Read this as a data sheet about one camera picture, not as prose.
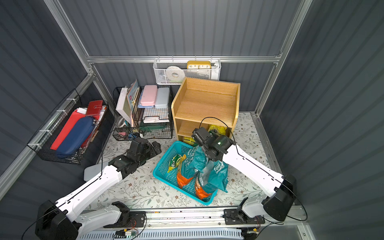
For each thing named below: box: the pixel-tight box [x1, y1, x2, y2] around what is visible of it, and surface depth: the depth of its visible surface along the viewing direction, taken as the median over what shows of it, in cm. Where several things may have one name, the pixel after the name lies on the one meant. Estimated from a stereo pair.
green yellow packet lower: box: [183, 136, 198, 147], surface depth 101 cm
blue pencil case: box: [56, 117, 96, 157], surface depth 70 cm
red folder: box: [50, 109, 86, 151], surface depth 73 cm
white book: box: [115, 87, 131, 125], surface depth 93 cm
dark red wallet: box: [86, 100, 104, 116], surface depth 81 cm
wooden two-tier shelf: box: [171, 77, 241, 146], surface depth 85 cm
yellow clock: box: [187, 60, 212, 70], surface depth 90 cm
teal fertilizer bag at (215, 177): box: [195, 160, 229, 201], surface depth 67 cm
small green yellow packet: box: [167, 154, 182, 173], surface depth 84 cm
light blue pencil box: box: [154, 87, 170, 108], surface depth 101 cm
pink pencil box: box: [140, 84, 158, 107], surface depth 96 cm
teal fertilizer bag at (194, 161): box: [177, 145, 207, 189], surface depth 73 cm
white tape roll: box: [165, 66, 185, 82], surface depth 86 cm
